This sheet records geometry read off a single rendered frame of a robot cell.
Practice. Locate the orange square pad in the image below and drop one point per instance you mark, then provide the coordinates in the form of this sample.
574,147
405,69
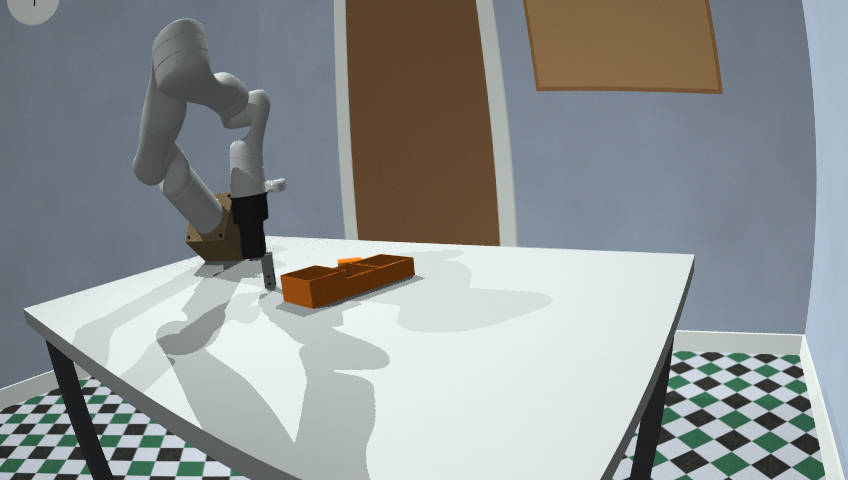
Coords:
348,260

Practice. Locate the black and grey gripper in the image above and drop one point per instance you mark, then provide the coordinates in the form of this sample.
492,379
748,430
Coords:
250,209

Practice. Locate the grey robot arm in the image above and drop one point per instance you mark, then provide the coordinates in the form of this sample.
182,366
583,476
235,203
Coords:
183,72

